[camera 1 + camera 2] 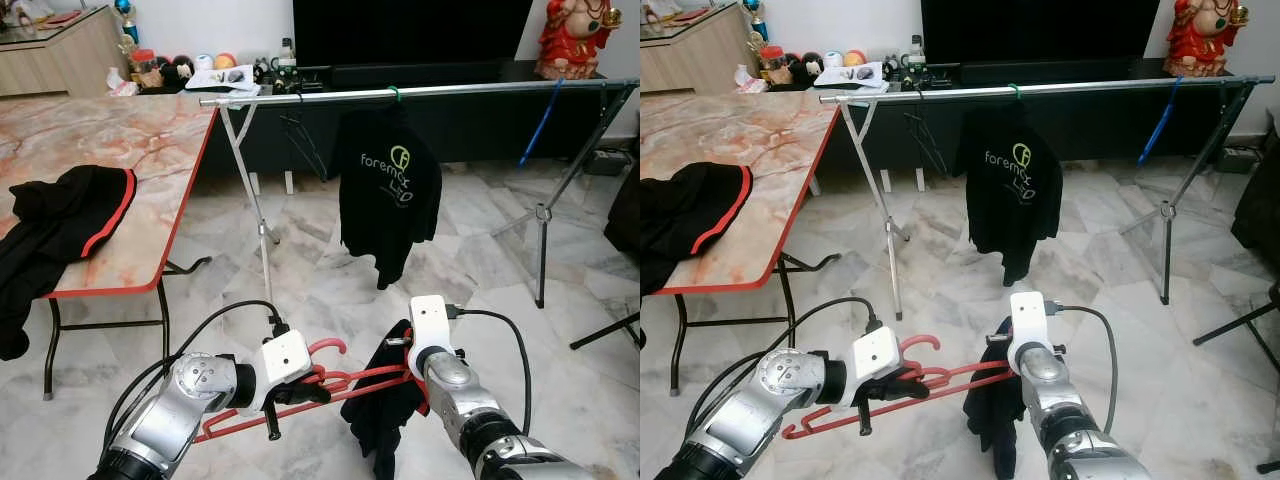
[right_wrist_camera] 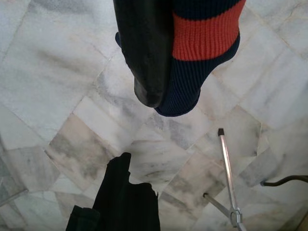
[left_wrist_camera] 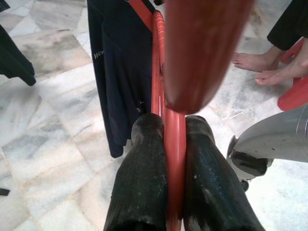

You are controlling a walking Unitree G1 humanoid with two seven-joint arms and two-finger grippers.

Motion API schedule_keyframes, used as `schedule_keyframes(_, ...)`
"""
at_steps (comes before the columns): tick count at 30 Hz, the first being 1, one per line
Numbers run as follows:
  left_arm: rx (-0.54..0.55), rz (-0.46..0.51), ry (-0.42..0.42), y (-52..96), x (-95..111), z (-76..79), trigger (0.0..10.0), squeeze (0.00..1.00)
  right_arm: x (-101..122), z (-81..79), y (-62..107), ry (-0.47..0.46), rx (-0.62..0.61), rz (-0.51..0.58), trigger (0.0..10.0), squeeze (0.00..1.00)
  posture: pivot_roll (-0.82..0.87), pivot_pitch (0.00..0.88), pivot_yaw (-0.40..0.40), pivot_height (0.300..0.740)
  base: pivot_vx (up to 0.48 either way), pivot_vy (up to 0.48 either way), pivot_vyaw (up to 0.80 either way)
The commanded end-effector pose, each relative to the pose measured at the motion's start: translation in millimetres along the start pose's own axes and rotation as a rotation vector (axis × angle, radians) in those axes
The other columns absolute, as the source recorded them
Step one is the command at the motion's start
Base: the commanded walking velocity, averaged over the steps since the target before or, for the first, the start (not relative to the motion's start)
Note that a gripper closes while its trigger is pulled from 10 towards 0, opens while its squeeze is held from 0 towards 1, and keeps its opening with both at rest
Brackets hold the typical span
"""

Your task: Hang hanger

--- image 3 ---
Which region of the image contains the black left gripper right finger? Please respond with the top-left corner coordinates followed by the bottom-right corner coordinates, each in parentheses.
top-left (184, 115), bottom-right (265, 231)

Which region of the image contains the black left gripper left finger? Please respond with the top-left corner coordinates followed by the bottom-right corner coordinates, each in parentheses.
top-left (103, 114), bottom-right (168, 231)

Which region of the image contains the red plastic clothes hanger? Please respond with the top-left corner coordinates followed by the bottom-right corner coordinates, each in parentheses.
top-left (151, 0), bottom-right (255, 231)

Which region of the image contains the navy jacket red collar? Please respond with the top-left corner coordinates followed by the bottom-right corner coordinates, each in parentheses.
top-left (86, 0), bottom-right (167, 159)

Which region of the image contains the grey robot left leg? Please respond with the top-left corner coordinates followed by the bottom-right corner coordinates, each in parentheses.
top-left (227, 105), bottom-right (308, 193)

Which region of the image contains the red plastic stool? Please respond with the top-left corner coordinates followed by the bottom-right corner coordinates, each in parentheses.
top-left (277, 39), bottom-right (308, 111)

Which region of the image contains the black printed t-shirt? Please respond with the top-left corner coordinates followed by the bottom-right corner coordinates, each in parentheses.
top-left (0, 24), bottom-right (37, 87)

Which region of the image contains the person black trouser leg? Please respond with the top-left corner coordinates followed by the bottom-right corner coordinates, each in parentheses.
top-left (267, 0), bottom-right (308, 51)

